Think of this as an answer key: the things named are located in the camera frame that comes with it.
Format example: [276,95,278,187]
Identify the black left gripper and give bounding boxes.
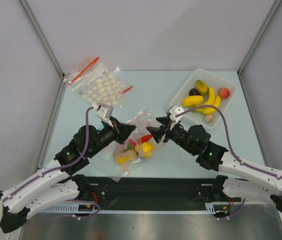
[87,116,136,157]

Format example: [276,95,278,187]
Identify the red grape bunch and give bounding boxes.
[127,138,137,148]

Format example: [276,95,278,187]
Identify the red chili pepper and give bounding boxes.
[140,134,153,143]

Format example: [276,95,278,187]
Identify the clear bag pink dots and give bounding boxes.
[92,151,142,182]
[103,107,166,166]

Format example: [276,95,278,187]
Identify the yellow pepper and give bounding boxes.
[115,150,137,165]

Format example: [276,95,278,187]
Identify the yellow pear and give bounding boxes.
[134,142,155,159]

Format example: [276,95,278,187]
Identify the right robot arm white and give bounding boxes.
[146,117,282,213]

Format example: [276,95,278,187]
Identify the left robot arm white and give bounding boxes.
[0,117,136,234]

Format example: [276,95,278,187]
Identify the clear bag cream dots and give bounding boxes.
[70,65,133,108]

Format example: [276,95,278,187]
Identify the clear bag red zipper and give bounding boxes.
[62,56,100,86]

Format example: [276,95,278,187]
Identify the yellow banana bunch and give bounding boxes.
[194,87,221,115]

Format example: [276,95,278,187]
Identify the dark purple fruit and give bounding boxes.
[188,88,200,96]

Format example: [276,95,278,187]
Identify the garlic bulb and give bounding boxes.
[204,114,214,123]

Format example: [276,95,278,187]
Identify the green yellow mango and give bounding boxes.
[195,80,209,96]

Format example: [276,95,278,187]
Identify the white plastic fruit basket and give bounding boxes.
[170,68,237,129]

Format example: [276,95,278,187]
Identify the red orange peach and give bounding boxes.
[217,87,231,100]

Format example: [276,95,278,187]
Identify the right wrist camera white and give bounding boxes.
[166,104,184,125]

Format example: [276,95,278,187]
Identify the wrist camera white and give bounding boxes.
[166,104,184,125]
[92,104,114,128]

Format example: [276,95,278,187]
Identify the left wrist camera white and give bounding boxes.
[92,104,114,128]

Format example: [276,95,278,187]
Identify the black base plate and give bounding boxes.
[62,174,242,211]

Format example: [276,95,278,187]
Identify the grey cable duct rail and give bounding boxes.
[41,202,230,215]

